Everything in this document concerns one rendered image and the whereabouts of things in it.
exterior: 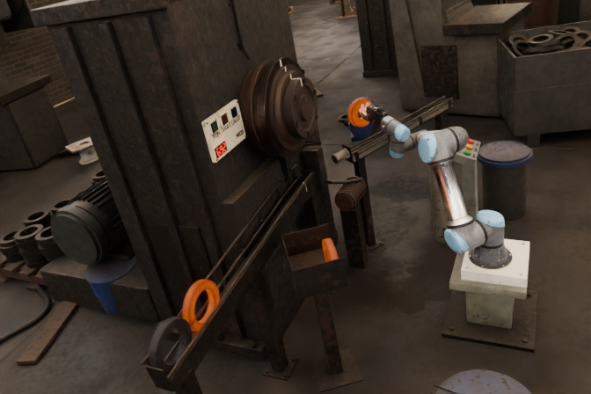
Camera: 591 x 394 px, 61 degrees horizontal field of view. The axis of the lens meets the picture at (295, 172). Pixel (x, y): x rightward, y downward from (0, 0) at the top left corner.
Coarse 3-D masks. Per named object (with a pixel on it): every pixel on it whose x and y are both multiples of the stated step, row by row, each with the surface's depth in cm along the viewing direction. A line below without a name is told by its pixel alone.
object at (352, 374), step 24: (288, 240) 213; (312, 240) 215; (288, 264) 205; (312, 264) 209; (336, 264) 190; (312, 288) 193; (336, 288) 195; (336, 336) 221; (312, 360) 240; (336, 360) 227; (336, 384) 225
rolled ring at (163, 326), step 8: (168, 320) 168; (176, 320) 170; (184, 320) 173; (160, 328) 165; (168, 328) 166; (184, 328) 174; (160, 336) 163; (184, 336) 175; (192, 336) 178; (152, 344) 163; (160, 344) 163; (184, 344) 175; (152, 352) 162; (160, 352) 163; (152, 360) 162; (160, 360) 163; (176, 360) 172; (168, 368) 167
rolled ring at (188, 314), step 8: (200, 280) 184; (208, 280) 186; (192, 288) 179; (200, 288) 180; (208, 288) 185; (216, 288) 190; (192, 296) 177; (208, 296) 190; (216, 296) 190; (184, 304) 176; (192, 304) 176; (208, 304) 190; (184, 312) 176; (192, 312) 177; (208, 312) 189; (192, 320) 177; (200, 320) 186; (192, 328) 178; (200, 328) 181
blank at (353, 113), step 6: (354, 102) 269; (360, 102) 269; (366, 102) 271; (354, 108) 268; (360, 108) 270; (348, 114) 270; (354, 114) 269; (354, 120) 270; (360, 120) 272; (366, 120) 274; (360, 126) 273
